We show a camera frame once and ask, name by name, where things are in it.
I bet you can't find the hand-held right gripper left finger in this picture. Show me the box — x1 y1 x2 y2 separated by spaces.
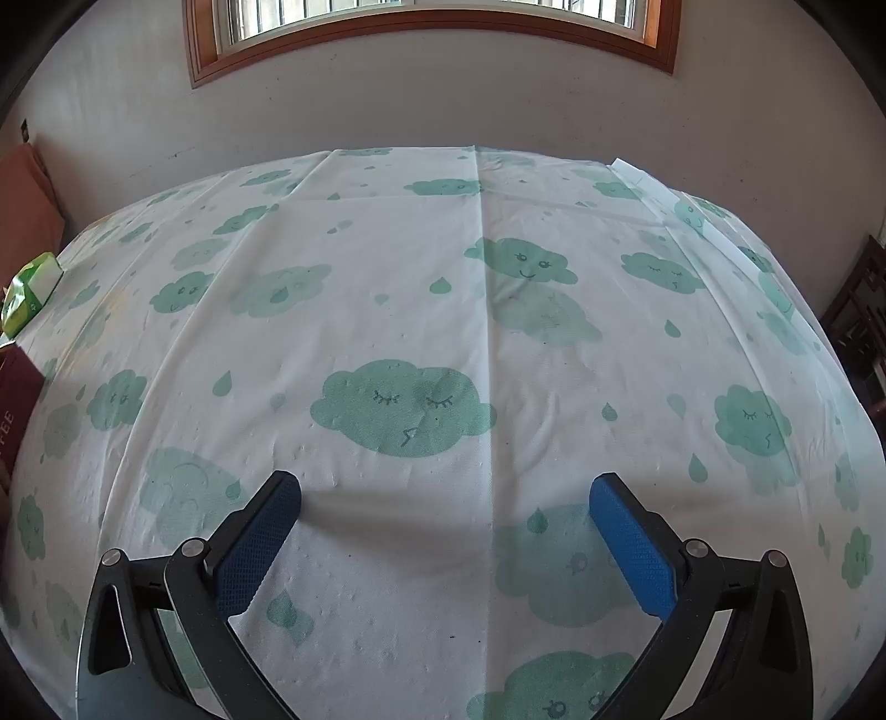
75 470 303 720

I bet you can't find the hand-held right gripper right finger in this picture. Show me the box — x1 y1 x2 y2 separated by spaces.
588 472 814 720

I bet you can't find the cloud print tablecloth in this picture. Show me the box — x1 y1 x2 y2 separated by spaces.
0 144 874 720

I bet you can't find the dark red box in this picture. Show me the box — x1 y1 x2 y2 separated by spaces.
0 344 47 486

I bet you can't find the dark wooden chair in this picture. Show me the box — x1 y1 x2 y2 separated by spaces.
820 234 886 416

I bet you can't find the green snack packet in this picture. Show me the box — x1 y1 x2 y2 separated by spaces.
0 253 65 340

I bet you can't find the brown cardboard box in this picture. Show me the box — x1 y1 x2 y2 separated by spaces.
0 142 66 292

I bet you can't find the wooden window frame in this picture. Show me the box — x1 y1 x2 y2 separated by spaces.
182 0 683 89

